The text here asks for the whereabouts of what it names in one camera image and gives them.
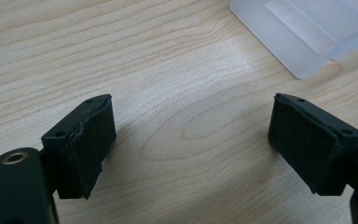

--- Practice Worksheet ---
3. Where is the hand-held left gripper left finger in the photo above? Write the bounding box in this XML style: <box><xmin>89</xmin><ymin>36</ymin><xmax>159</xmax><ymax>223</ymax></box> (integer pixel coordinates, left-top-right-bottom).
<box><xmin>40</xmin><ymin>93</ymin><xmax>117</xmax><ymax>200</ymax></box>

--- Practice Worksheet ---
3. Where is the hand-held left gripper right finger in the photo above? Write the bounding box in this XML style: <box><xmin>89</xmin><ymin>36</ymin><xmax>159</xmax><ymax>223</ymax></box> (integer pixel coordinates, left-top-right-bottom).
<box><xmin>267</xmin><ymin>92</ymin><xmax>358</xmax><ymax>197</ymax></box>

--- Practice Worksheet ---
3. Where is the translucent plastic pencil case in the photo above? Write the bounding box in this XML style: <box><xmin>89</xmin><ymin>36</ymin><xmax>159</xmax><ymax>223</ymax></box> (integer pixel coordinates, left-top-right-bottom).
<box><xmin>228</xmin><ymin>0</ymin><xmax>358</xmax><ymax>79</ymax></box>

